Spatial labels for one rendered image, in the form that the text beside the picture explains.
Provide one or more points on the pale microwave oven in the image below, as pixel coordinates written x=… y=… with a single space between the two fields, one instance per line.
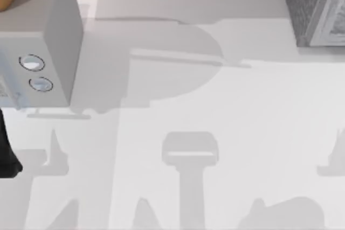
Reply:
x=59 y=52

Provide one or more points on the small microwave knob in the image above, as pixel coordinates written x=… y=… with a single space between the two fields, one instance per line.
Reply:
x=41 y=84

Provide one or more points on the large microwave knob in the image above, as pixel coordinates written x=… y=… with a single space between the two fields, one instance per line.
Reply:
x=31 y=62

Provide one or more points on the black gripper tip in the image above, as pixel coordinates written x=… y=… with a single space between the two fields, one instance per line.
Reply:
x=6 y=157

